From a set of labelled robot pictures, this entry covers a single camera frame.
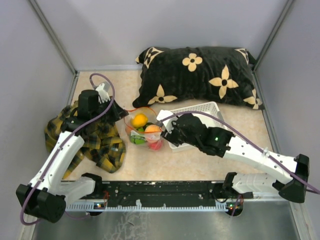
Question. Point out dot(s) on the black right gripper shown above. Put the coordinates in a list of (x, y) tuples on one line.
[(171, 137)]

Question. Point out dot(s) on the orange tangerine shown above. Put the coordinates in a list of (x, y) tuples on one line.
[(128, 130)]

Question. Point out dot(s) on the yellow lemon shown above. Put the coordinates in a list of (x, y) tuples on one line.
[(139, 120)]

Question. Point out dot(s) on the clear zip bag orange zipper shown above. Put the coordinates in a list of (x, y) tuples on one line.
[(151, 115)]

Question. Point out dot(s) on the green striped toy melon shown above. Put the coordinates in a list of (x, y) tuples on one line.
[(137, 138)]

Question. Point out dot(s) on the white perforated plastic basket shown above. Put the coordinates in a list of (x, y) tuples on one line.
[(210, 108)]

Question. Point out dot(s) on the orange peach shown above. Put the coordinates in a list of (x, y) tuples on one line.
[(153, 129)]

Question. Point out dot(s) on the red apple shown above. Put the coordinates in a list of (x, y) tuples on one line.
[(155, 146)]

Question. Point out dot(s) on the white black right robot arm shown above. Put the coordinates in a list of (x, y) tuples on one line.
[(285, 175)]

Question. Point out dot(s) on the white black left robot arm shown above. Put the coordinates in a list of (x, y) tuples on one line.
[(46, 187)]

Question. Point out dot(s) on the yellow black plaid shirt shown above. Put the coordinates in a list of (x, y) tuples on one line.
[(102, 142)]

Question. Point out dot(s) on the black floral plush pillow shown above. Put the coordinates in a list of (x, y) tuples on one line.
[(213, 73)]

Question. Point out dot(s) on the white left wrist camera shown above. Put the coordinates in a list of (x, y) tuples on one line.
[(102, 90)]

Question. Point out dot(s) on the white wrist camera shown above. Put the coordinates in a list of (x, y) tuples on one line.
[(165, 118), (102, 90)]

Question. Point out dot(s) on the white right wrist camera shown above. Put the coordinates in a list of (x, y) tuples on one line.
[(165, 118)]

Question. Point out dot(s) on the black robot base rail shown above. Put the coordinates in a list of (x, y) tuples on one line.
[(164, 187)]

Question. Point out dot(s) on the aluminium frame rail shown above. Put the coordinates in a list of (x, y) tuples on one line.
[(144, 202)]

